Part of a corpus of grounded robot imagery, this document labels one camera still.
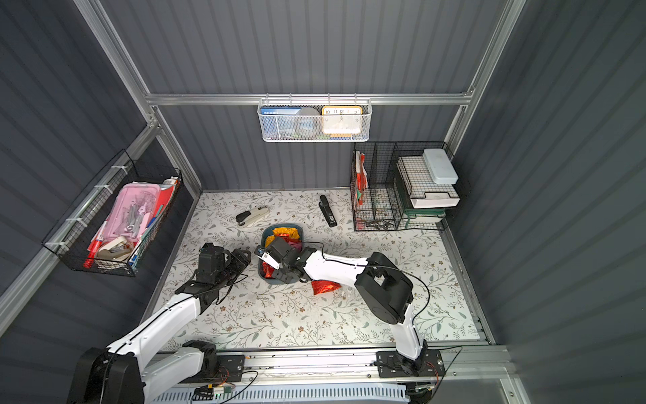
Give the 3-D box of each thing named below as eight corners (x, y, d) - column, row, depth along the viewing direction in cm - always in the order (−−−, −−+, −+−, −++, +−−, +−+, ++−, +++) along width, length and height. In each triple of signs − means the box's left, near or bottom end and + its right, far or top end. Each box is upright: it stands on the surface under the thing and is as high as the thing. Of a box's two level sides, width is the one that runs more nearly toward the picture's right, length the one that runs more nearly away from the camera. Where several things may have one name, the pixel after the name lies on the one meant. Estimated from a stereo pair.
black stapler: (330, 228, 109) (330, 221, 105) (318, 203, 118) (317, 196, 114) (336, 226, 110) (337, 218, 106) (324, 202, 119) (324, 194, 115)
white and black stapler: (242, 229, 109) (238, 222, 105) (238, 223, 111) (234, 216, 107) (270, 214, 114) (268, 207, 110) (265, 209, 116) (263, 202, 113)
